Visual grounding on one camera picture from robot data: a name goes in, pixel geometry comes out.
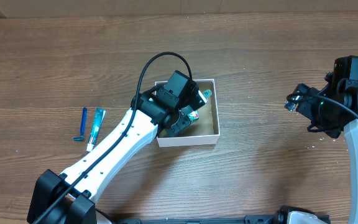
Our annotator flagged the green floss pack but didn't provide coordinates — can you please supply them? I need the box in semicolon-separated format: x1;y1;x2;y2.
187;111;200;123

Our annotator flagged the green toothbrush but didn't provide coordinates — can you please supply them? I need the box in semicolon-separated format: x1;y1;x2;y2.
203;90;213;100

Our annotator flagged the teal toothpaste tube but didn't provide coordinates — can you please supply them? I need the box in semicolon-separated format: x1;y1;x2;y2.
86;108;106;152

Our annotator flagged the blue pen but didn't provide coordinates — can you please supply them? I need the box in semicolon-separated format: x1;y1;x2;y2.
73;107;87;141

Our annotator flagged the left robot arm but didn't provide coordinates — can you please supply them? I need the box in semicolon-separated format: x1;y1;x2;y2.
27;71;210;224

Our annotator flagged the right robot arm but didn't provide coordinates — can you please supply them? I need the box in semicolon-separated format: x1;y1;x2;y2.
285;55;358;223

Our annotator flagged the white cardboard box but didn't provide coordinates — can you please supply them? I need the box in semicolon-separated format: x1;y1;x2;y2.
157;79;221;147

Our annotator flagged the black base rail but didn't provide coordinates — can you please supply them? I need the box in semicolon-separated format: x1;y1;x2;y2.
104;205;332;224

